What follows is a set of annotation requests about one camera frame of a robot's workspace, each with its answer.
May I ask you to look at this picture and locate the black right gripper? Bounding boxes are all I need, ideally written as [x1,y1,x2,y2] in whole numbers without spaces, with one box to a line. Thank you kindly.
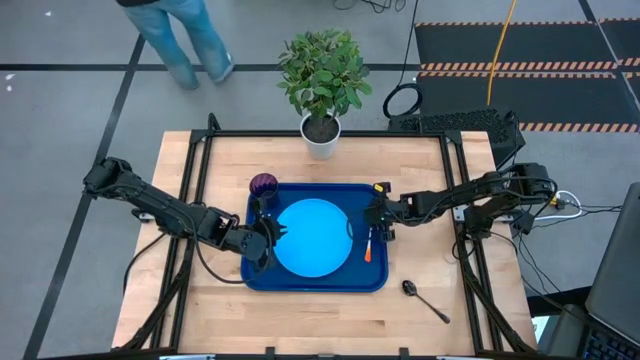
[363,181,404,243]

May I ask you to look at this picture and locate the green plant with white pot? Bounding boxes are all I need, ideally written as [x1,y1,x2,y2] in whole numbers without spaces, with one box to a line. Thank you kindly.
[276,28,374,162]

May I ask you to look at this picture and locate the black metal table frame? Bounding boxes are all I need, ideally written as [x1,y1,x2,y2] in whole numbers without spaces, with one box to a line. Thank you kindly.
[112,113,539,360]

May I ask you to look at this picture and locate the yellow hanging cable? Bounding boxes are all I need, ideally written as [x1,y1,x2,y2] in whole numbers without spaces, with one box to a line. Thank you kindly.
[486,0,518,107]

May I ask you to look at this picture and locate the blue plastic serving tray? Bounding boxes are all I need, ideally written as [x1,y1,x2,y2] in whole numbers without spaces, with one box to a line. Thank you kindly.
[240,182,390,294]

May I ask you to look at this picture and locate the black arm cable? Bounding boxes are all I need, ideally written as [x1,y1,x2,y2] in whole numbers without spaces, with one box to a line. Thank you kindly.
[513,233,569,301]
[192,219,274,286]
[122,231,169,297]

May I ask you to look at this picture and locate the dark grey laptop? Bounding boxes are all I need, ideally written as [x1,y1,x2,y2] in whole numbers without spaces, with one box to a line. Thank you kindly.
[579,181,640,360]

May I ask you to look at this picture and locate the person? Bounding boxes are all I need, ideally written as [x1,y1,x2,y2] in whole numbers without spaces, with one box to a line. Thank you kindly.
[115,0,236,92]

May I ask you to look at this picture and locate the teal round plate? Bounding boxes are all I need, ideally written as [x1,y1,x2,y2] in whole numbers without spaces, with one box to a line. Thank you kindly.
[273,198,353,279]

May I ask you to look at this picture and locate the purple translucent cup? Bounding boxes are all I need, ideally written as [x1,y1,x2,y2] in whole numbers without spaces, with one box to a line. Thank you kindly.
[248,172,280,201]

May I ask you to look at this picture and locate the black mat with hazard stripes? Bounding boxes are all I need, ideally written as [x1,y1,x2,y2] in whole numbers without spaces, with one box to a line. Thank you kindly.
[416,71,640,134]
[413,19,622,72]

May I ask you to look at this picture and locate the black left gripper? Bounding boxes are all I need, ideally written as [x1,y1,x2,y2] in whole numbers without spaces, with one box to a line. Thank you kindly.
[217,197,290,264]

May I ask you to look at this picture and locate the white cable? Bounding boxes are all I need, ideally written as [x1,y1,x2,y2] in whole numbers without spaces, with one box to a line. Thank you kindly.
[534,189,584,222]

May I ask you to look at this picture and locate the dark metal spoon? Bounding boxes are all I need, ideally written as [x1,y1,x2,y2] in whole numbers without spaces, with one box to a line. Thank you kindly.
[401,279,452,325]

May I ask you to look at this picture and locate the black hanging cable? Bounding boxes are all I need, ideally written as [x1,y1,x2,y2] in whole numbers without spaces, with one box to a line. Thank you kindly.
[381,0,425,120]

